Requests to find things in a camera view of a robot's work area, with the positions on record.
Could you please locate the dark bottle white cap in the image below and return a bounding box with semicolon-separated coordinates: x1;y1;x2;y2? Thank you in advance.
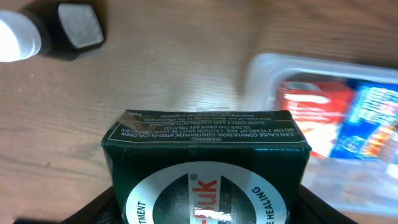
1;1;106;62

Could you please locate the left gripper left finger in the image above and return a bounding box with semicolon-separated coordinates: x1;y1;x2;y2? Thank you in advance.
13;186;123;224

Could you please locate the clear plastic container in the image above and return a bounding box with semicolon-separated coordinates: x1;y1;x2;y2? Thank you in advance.
241;54;397;217

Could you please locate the green square box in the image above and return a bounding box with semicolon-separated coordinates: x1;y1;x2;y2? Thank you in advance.
101;110;311;224

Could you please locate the red Panadol box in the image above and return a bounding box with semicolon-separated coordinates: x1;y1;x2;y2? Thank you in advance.
276;81;354;158

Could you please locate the blue Kool Fever box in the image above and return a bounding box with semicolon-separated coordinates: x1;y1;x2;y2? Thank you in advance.
330;81;397;159

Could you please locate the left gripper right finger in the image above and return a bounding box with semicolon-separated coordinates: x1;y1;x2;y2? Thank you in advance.
289;185;358;224

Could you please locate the white blue Panadol box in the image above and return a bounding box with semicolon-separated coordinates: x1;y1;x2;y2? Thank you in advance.
381;124;397;179

